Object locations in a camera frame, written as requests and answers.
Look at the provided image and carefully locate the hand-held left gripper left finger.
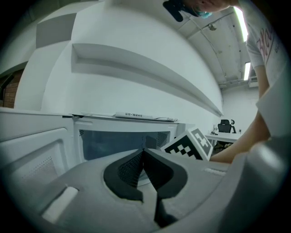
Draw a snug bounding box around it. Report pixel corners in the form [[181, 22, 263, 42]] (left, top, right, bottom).
[[22, 148, 160, 231]]

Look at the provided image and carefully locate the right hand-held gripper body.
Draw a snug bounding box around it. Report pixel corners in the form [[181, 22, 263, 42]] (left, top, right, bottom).
[[160, 127, 214, 161]]

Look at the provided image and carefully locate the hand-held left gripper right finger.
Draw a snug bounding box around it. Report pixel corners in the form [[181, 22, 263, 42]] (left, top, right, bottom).
[[143, 147, 235, 228]]

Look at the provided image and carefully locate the white microwave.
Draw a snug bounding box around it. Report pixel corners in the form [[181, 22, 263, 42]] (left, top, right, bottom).
[[0, 106, 196, 189]]

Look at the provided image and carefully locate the person's right forearm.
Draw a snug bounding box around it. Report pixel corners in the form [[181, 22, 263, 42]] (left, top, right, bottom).
[[209, 111, 273, 165]]

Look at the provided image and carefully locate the white table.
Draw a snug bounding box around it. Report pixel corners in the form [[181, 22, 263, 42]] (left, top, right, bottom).
[[204, 132, 243, 147]]

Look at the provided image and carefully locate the black office chair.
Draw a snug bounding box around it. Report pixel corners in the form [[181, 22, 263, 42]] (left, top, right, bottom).
[[217, 119, 237, 134]]

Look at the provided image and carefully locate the long ceiling light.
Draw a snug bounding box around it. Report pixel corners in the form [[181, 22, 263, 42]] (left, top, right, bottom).
[[233, 6, 249, 43], [243, 61, 251, 81]]

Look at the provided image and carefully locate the person in white shirt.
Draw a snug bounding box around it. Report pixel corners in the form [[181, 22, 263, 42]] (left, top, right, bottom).
[[245, 13, 291, 151]]

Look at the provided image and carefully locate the blue face mask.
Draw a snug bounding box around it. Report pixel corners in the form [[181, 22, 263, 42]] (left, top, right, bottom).
[[196, 9, 214, 19]]

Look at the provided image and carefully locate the person's face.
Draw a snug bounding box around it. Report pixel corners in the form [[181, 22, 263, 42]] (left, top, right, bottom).
[[193, 0, 239, 14]]

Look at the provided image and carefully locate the white wall shelf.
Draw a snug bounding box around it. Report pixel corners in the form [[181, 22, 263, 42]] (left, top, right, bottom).
[[71, 43, 225, 117]]

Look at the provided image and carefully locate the black head-worn camera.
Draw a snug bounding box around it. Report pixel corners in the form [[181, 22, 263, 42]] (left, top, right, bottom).
[[162, 0, 197, 23]]

